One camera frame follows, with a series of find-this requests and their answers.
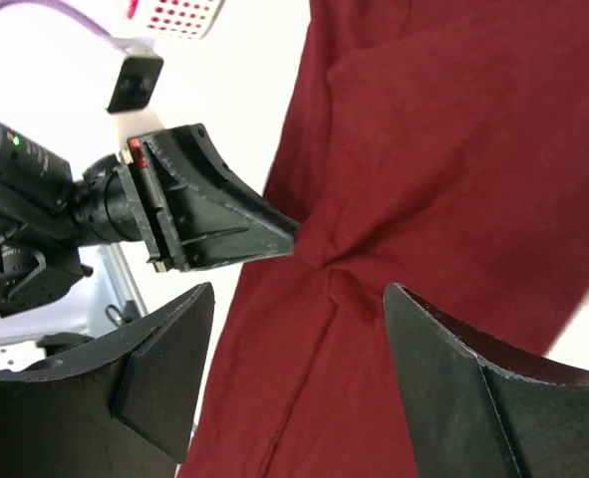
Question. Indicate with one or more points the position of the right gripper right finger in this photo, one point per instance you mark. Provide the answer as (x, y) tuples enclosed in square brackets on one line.
[(477, 406)]

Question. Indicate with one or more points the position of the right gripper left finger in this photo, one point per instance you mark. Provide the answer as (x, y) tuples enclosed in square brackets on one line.
[(121, 405)]

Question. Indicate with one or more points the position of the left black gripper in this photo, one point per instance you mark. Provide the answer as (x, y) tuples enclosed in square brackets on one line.
[(180, 198)]

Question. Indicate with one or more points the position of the dark maroon t shirt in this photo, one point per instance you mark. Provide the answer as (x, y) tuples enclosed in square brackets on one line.
[(442, 145)]

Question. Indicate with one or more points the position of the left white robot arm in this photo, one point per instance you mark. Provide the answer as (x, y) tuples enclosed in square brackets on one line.
[(39, 257)]

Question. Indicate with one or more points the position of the white plastic laundry basket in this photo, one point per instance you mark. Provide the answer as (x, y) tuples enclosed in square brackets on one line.
[(181, 19)]

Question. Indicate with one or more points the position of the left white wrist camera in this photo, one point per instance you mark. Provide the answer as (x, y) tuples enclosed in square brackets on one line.
[(129, 109)]

